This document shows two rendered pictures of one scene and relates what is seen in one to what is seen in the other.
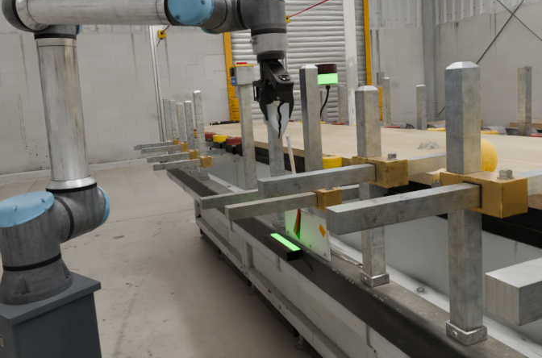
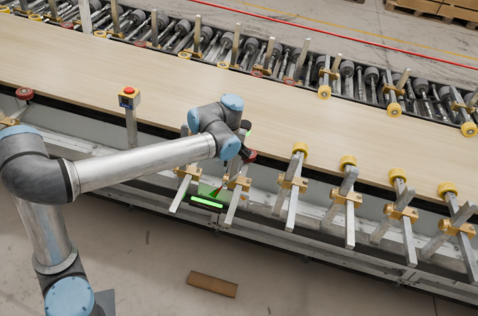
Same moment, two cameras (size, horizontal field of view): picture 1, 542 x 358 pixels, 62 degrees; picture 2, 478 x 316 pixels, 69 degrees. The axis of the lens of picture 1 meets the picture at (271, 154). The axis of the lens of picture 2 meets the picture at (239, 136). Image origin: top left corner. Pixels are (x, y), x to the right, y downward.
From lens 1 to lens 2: 1.49 m
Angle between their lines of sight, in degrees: 65
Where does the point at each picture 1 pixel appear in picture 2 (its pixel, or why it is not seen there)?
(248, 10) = (230, 120)
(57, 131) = (56, 237)
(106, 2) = (170, 164)
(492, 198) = (356, 205)
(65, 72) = not seen: hidden behind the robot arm
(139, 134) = not seen: outside the picture
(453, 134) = (346, 187)
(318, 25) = not seen: outside the picture
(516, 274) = (413, 259)
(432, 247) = (273, 178)
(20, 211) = (88, 307)
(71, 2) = (134, 173)
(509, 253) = (313, 183)
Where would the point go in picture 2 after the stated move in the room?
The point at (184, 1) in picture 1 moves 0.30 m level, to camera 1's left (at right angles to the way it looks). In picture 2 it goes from (231, 151) to (167, 208)
